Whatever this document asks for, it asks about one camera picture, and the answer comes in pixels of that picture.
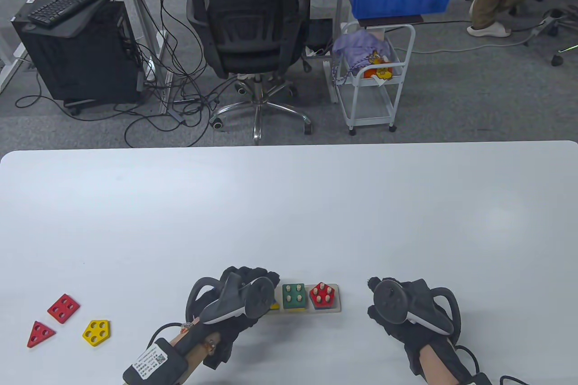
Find white table leg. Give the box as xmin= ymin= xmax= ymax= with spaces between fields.
xmin=0 ymin=28 xmax=28 ymax=92

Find grey power strip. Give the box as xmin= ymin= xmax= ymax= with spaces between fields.
xmin=531 ymin=17 xmax=558 ymax=36

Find white floor cable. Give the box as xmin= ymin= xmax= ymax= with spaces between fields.
xmin=406 ymin=37 xmax=538 ymax=54

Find black mesh office chair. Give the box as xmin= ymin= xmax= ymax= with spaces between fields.
xmin=174 ymin=0 xmax=312 ymax=144

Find orange yellow toy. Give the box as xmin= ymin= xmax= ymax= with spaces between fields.
xmin=364 ymin=53 xmax=393 ymax=81

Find person's left hand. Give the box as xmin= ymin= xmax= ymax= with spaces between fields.
xmin=192 ymin=266 xmax=280 ymax=370

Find red triangle block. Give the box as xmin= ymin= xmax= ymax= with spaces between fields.
xmin=27 ymin=321 xmax=56 ymax=348

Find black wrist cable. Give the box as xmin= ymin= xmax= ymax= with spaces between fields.
xmin=142 ymin=323 xmax=183 ymax=361
xmin=454 ymin=345 xmax=529 ymax=385

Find black floor cables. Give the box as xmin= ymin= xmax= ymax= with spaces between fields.
xmin=16 ymin=0 xmax=235 ymax=148

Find brown bracelet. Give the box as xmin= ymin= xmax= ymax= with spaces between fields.
xmin=181 ymin=321 xmax=215 ymax=352

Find yellow pentagon block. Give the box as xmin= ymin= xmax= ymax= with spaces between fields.
xmin=82 ymin=320 xmax=111 ymax=348

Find red pentagon block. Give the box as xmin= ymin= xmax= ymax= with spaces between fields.
xmin=309 ymin=282 xmax=336 ymax=309

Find black chair caster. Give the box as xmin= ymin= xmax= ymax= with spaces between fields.
xmin=551 ymin=44 xmax=578 ymax=67

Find black keyboard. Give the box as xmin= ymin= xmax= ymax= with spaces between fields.
xmin=28 ymin=0 xmax=113 ymax=27

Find person's right forearm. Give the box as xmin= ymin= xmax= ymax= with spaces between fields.
xmin=420 ymin=344 xmax=479 ymax=385

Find red square block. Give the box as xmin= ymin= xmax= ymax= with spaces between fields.
xmin=47 ymin=294 xmax=81 ymax=324

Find wooden peg board with posts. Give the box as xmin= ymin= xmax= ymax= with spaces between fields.
xmin=266 ymin=283 xmax=342 ymax=313

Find black white hand controller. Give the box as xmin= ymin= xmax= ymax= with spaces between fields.
xmin=185 ymin=271 xmax=276 ymax=325
xmin=373 ymin=279 xmax=461 ymax=337

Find black floor box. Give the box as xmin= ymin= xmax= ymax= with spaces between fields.
xmin=309 ymin=19 xmax=336 ymax=54

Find white desk frame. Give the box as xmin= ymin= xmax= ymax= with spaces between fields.
xmin=113 ymin=0 xmax=172 ymax=116

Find brown board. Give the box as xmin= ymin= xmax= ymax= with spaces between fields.
xmin=357 ymin=15 xmax=425 ymax=27

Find person's right hand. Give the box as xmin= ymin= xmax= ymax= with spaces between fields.
xmin=367 ymin=277 xmax=461 ymax=374

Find black computer tower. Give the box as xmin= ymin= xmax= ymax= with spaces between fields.
xmin=11 ymin=0 xmax=140 ymax=103

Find green square block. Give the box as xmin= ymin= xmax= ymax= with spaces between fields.
xmin=283 ymin=284 xmax=308 ymax=309

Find white trolley cart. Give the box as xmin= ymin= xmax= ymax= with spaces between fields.
xmin=336 ymin=22 xmax=416 ymax=136

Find person's left forearm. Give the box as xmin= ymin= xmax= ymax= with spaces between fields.
xmin=174 ymin=317 xmax=222 ymax=385

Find black box with white label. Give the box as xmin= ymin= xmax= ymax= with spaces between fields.
xmin=456 ymin=371 xmax=493 ymax=385
xmin=123 ymin=338 xmax=190 ymax=385

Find purple cloth bag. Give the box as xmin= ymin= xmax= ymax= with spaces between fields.
xmin=332 ymin=31 xmax=391 ymax=85

